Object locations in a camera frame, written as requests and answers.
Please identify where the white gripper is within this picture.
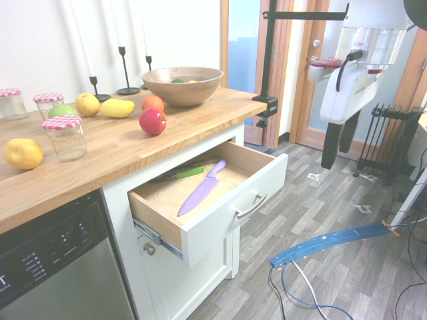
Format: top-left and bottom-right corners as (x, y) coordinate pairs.
(320, 61), (383, 170)

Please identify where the white drawer with wooden interior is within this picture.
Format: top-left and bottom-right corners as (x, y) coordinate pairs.
(127, 140), (289, 269)

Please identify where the black oil radiator heater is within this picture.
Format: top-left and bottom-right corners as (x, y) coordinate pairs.
(355, 102), (423, 187)

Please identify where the wooden door with glass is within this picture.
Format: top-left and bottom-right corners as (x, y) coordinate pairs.
(289, 0), (427, 157)

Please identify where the black round lamp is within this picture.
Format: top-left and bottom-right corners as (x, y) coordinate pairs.
(402, 0), (427, 26)

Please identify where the purple kitchen knife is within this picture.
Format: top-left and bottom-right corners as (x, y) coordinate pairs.
(177, 159), (228, 217)

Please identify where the green knife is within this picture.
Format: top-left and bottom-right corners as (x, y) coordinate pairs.
(149, 165), (205, 184)

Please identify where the large wooden bowl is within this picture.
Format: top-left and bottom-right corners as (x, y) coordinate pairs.
(141, 67), (225, 108)

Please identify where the red apple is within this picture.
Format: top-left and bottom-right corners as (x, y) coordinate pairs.
(138, 107), (168, 136)

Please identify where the orange peach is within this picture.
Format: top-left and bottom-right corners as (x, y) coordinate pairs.
(140, 94), (166, 113)

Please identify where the medium black candle holder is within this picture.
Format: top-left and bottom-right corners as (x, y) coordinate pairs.
(140, 55), (154, 91)

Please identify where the white kitchen cabinet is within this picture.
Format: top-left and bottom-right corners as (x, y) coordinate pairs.
(99, 121), (248, 320)

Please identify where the yellow mango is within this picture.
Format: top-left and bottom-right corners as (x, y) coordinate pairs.
(99, 98), (136, 119)

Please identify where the tall black candle holder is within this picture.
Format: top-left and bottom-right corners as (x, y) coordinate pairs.
(115, 46), (142, 95)

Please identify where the short black candle holder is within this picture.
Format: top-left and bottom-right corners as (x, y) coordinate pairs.
(88, 75), (112, 103)

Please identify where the yellow apple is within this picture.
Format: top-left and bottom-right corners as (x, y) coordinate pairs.
(74, 92), (101, 118)

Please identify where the glass jar with checkered lid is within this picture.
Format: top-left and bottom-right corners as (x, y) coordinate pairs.
(41, 115), (89, 163)
(33, 92), (65, 121)
(0, 87), (29, 122)

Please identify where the green apple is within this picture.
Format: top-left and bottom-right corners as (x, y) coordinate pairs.
(47, 103), (79, 119)

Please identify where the stainless steel dishwasher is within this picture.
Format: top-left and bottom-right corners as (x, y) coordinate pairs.
(0, 189), (135, 320)

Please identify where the large yellow round fruit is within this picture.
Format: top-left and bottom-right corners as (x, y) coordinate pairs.
(3, 137), (45, 171)

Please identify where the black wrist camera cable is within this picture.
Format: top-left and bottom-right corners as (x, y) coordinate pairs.
(335, 49), (365, 93)

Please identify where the wooden doorway frame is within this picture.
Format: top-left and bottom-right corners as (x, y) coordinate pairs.
(220, 0), (296, 149)

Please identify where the blue taped floor cable cover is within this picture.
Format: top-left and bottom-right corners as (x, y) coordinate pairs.
(269, 222), (402, 271)

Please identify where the black clamp camera stand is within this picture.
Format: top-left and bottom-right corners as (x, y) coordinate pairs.
(252, 0), (350, 129)

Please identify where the brushed metal drawer handle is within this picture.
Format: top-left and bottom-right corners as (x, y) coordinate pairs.
(233, 192), (268, 220)

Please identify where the white floor cable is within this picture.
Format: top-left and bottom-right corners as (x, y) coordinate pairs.
(291, 261), (330, 320)

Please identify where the blue floor cable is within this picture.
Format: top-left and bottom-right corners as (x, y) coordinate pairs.
(281, 259), (355, 320)

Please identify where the black cable bundle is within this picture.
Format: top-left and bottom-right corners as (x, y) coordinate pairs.
(388, 166), (427, 320)

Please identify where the black floor cable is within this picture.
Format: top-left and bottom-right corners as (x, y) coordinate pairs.
(268, 265), (288, 320)

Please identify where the metal drawer slide rail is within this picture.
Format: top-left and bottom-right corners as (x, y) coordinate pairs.
(133, 217), (185, 261)

